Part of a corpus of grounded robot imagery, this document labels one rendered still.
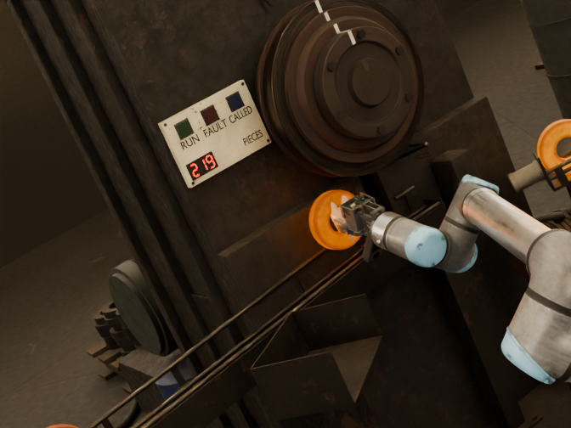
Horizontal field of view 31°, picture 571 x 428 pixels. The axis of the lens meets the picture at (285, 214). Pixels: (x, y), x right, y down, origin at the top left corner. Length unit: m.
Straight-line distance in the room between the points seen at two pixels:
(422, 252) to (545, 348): 0.53
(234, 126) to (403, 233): 0.55
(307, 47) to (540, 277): 0.95
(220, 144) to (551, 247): 1.00
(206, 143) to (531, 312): 1.03
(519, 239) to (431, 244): 0.33
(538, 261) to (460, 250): 0.52
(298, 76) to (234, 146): 0.25
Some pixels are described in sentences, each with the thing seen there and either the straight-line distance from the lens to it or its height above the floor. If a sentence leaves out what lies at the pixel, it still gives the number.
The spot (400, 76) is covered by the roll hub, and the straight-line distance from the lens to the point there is 2.66.
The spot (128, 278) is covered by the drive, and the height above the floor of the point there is 0.64.
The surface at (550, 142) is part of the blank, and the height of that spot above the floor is 0.74.
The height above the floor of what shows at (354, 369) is 0.60.
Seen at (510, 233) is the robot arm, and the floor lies 0.81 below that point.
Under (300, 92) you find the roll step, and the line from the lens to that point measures 2.55.
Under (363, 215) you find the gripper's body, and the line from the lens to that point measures 2.49.
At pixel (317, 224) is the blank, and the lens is 2.59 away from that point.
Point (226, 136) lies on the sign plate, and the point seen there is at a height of 1.13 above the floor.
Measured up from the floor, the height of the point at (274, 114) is 1.14.
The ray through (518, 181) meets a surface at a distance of 2.87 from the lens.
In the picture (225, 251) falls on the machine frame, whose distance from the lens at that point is 2.62.
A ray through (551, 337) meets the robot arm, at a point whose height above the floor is 0.70.
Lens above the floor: 1.56
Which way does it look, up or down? 15 degrees down
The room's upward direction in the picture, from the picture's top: 24 degrees counter-clockwise
